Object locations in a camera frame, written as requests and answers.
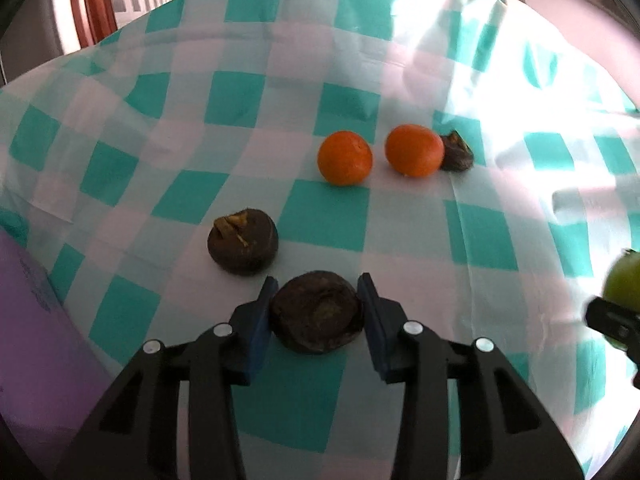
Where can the red wooden chair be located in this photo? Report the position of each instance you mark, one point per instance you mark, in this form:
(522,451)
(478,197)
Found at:
(92,0)

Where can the green white checkered tablecloth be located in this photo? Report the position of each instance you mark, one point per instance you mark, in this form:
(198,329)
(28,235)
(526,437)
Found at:
(320,200)

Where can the small dark brown water chestnut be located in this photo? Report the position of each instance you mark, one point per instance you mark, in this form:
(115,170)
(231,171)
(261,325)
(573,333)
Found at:
(457,151)

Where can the orange tangerine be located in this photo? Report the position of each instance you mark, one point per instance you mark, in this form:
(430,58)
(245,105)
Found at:
(345,158)
(414,150)

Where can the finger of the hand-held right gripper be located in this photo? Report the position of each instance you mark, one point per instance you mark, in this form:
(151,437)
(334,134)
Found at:
(614,325)

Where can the purple cloth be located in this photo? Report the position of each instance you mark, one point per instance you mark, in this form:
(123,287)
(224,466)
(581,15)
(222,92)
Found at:
(37,355)

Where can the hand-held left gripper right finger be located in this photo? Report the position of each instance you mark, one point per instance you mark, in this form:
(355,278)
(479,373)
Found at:
(375,327)

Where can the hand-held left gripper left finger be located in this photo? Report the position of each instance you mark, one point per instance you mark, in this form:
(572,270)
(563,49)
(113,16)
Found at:
(258,327)

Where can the green fruit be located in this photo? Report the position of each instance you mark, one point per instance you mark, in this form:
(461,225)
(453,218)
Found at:
(624,280)

